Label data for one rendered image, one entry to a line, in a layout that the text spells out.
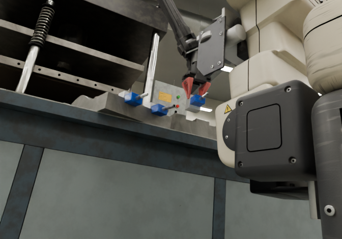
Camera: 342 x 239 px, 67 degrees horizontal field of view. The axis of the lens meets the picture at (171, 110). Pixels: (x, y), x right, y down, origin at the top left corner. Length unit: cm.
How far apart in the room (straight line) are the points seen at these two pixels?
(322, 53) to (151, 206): 69
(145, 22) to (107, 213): 151
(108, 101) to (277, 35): 49
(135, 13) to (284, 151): 178
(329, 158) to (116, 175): 66
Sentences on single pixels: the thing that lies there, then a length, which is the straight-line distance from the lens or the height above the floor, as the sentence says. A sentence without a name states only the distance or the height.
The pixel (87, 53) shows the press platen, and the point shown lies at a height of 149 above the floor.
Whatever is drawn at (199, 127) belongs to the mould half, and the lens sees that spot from 102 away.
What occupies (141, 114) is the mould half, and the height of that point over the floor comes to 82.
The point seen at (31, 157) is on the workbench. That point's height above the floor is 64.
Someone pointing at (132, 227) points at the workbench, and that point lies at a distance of 87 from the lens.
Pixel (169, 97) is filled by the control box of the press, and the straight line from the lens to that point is 202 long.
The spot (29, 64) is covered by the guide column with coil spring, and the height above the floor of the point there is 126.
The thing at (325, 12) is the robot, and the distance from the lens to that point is 37.
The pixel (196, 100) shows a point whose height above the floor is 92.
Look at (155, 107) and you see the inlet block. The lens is 86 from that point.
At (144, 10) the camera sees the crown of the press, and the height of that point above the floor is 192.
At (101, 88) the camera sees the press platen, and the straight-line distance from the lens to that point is 180.
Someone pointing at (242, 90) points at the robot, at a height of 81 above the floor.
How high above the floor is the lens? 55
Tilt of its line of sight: 21 degrees up
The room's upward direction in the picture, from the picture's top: 6 degrees clockwise
